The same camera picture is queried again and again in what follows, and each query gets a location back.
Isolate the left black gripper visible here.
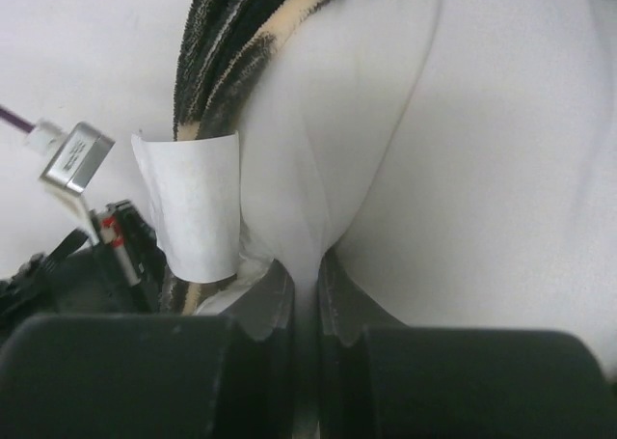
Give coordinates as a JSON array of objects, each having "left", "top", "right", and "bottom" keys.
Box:
[{"left": 1, "top": 200, "right": 167, "bottom": 342}]

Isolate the white pillow care label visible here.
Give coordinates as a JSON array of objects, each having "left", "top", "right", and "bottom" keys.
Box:
[{"left": 131, "top": 133, "right": 241, "bottom": 284}]

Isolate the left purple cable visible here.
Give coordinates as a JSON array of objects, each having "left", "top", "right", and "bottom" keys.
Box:
[{"left": 0, "top": 104, "right": 38, "bottom": 134}]

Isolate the white pillow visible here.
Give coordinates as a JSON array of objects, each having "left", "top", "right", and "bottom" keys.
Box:
[{"left": 197, "top": 0, "right": 617, "bottom": 334}]

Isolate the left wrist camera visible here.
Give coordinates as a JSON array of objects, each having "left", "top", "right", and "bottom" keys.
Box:
[{"left": 24, "top": 120, "right": 115, "bottom": 245}]

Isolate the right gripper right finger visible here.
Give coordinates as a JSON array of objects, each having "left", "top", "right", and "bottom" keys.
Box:
[{"left": 317, "top": 251, "right": 616, "bottom": 438}]

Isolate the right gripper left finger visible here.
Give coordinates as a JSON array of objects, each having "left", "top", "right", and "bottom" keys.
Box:
[{"left": 1, "top": 262, "right": 294, "bottom": 438}]

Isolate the black floral plush pillowcase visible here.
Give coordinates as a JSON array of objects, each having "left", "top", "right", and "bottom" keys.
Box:
[{"left": 174, "top": 0, "right": 359, "bottom": 280}]

